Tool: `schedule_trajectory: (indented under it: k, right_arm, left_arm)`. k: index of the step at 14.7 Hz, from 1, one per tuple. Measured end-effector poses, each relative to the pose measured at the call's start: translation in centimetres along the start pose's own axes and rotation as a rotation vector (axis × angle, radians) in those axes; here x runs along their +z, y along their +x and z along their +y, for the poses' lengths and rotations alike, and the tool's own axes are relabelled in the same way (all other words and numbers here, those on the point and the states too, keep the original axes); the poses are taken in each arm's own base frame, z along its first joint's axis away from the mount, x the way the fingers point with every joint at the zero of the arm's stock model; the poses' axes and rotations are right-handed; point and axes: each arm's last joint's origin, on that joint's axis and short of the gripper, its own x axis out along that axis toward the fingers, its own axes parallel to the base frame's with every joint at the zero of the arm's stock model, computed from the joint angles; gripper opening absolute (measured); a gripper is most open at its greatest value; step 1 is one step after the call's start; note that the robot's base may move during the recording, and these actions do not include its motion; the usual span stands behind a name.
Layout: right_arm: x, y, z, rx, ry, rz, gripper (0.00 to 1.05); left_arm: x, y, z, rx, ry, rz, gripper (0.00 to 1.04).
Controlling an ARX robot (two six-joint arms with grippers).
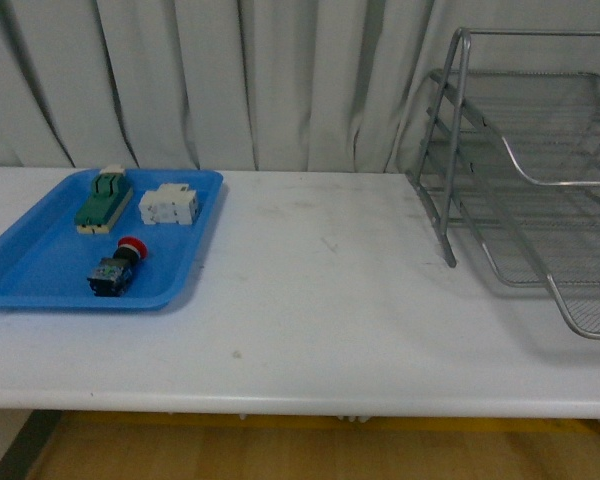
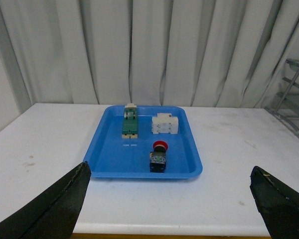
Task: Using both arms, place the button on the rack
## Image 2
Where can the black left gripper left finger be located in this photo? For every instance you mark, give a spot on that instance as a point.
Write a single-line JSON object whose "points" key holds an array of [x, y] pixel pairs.
{"points": [[53, 214]]}

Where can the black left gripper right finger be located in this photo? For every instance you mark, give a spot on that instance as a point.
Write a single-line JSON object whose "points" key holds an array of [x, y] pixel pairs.
{"points": [[277, 203]]}

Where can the red emergency stop button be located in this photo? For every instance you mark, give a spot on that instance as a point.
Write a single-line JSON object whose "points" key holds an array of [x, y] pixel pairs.
{"points": [[157, 157]]}

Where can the silver mesh rack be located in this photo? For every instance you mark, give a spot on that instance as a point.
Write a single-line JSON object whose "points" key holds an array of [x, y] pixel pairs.
{"points": [[286, 111]]}

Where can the blue plastic tray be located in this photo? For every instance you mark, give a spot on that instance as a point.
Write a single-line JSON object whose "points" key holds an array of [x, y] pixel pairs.
{"points": [[111, 156]]}

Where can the green terminal block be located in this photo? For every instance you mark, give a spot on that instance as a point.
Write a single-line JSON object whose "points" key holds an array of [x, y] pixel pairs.
{"points": [[130, 121]]}

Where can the white circuit breaker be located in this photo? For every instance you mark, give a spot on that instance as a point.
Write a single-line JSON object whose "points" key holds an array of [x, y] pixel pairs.
{"points": [[164, 123]]}

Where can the white curtain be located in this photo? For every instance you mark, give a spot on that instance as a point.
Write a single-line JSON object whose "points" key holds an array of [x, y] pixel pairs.
{"points": [[198, 53]]}

